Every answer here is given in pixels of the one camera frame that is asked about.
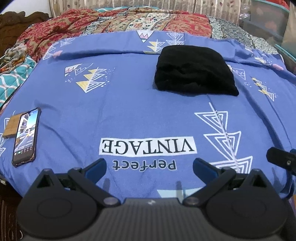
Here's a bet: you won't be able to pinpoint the beige floral curtain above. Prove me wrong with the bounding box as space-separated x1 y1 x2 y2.
49 0 251 24

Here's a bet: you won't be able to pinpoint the brown wooden headboard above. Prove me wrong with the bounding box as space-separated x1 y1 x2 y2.
0 11 50 56

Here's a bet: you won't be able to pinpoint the small wooden block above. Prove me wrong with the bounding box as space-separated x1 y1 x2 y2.
3 113 23 138

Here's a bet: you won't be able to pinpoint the blue printed bedsheet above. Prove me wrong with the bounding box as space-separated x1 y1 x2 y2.
1 31 295 199

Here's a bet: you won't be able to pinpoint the grey patterned blanket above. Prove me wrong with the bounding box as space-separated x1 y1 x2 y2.
208 16 278 54

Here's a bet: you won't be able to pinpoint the black smartphone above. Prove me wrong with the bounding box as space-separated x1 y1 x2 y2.
11 108 41 167

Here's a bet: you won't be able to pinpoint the teal rimmed storage box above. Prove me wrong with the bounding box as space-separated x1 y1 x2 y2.
274 44 296 75

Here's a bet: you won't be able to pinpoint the red patterned blanket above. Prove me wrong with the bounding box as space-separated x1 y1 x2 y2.
17 8 212 62

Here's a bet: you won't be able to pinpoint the black pants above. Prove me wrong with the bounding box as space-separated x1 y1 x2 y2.
154 45 239 96

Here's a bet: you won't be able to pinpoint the teal patterned cloth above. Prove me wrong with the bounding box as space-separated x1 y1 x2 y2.
1 56 37 106

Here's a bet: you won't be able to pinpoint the grey plastic storage bin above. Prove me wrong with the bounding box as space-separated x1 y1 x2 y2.
240 1 290 46

